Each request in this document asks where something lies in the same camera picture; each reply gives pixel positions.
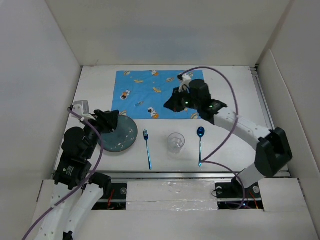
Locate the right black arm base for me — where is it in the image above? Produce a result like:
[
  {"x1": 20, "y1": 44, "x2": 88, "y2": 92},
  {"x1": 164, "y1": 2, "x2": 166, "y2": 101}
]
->
[{"x1": 211, "y1": 179, "x2": 264, "y2": 210}]

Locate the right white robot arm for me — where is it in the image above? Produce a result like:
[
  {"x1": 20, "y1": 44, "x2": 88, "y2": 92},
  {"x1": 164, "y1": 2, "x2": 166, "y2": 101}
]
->
[{"x1": 163, "y1": 79, "x2": 293, "y2": 197}]

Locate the blue cartoon print cloth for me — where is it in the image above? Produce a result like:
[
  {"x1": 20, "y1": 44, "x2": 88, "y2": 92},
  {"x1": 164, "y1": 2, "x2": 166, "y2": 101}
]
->
[{"x1": 111, "y1": 70, "x2": 200, "y2": 120}]

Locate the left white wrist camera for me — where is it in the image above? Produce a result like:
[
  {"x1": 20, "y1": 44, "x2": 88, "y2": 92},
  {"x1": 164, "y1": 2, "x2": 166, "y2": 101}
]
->
[{"x1": 68, "y1": 100, "x2": 97, "y2": 122}]

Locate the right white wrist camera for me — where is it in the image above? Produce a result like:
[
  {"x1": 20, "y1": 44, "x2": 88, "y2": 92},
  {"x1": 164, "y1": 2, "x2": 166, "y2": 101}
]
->
[{"x1": 177, "y1": 73, "x2": 192, "y2": 93}]

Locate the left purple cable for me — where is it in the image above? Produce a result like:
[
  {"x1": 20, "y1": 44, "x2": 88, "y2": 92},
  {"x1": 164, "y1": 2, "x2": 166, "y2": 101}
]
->
[{"x1": 21, "y1": 106, "x2": 104, "y2": 240}]

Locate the blue metal fork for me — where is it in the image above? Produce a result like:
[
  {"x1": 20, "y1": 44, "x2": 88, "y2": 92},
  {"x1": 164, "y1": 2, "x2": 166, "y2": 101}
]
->
[{"x1": 143, "y1": 129, "x2": 152, "y2": 170}]

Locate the clear plastic cup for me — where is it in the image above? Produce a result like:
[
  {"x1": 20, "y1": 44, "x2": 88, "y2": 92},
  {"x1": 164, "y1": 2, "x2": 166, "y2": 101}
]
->
[{"x1": 167, "y1": 132, "x2": 185, "y2": 154}]

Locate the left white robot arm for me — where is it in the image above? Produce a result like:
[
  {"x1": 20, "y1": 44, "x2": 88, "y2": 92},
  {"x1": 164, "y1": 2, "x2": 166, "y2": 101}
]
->
[{"x1": 35, "y1": 104, "x2": 119, "y2": 240}]

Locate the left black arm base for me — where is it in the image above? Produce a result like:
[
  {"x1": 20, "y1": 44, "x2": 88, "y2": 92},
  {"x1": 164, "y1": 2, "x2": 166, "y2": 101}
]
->
[{"x1": 92, "y1": 183, "x2": 128, "y2": 211}]

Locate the teal ceramic plate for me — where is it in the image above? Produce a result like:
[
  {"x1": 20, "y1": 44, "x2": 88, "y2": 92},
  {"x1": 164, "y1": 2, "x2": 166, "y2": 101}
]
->
[{"x1": 101, "y1": 115, "x2": 138, "y2": 153}]

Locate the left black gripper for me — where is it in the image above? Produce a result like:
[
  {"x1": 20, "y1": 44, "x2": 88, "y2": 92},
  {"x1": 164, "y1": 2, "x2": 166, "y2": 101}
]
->
[{"x1": 81, "y1": 108, "x2": 119, "y2": 158}]

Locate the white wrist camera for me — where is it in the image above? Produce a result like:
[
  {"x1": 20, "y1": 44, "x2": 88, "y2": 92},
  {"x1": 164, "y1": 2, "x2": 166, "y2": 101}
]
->
[
  {"x1": 177, "y1": 73, "x2": 192, "y2": 93},
  {"x1": 68, "y1": 100, "x2": 97, "y2": 122}
]

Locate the white foam block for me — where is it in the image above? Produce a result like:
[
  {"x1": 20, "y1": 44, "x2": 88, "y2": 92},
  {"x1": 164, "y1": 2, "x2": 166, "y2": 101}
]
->
[{"x1": 126, "y1": 180, "x2": 218, "y2": 212}]

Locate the blue metal spoon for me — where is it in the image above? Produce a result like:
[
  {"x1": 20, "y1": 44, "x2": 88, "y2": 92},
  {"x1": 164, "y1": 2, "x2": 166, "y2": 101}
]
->
[{"x1": 197, "y1": 126, "x2": 205, "y2": 167}]

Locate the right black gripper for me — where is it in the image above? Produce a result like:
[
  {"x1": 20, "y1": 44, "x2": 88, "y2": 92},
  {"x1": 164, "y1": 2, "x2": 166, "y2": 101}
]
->
[{"x1": 163, "y1": 86, "x2": 201, "y2": 113}]

